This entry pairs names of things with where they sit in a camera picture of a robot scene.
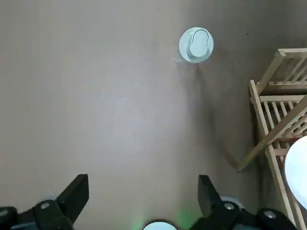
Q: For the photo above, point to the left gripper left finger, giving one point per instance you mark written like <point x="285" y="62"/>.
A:
<point x="48" y="213"/>

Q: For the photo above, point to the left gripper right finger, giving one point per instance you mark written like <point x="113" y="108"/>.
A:
<point x="227" y="218"/>

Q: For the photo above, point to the pale plate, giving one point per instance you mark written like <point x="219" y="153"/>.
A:
<point x="298" y="172"/>

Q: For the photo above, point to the wooden dish rack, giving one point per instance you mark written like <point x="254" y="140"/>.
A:
<point x="259" y="112"/>

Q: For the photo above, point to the glass bottle grey cap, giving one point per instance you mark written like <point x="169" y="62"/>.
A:
<point x="196" y="45"/>

